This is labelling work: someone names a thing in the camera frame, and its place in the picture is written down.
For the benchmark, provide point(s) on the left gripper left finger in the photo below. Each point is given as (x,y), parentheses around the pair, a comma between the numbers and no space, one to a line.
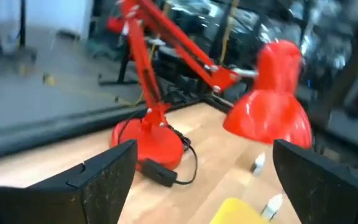
(98,186)

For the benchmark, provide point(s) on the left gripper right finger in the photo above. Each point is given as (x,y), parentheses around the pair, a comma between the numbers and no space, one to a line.
(322,193)

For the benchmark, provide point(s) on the small white-capped dye bottle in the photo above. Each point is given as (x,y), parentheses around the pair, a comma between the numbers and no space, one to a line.
(272,208)

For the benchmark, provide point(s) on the small white plug piece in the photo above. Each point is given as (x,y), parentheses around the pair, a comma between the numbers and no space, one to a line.
(257,164)

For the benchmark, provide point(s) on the yellow cutting board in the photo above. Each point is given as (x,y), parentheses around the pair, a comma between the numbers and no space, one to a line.
(235,213)

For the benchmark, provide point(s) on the red desk lamp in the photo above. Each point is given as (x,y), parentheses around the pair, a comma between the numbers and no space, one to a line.
(269,115)

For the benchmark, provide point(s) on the black floor stand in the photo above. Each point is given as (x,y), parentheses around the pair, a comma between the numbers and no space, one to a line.
(123,65)

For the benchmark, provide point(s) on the black plastic-wrapped stack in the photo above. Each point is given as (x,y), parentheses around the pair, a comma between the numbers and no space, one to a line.
(259,21)

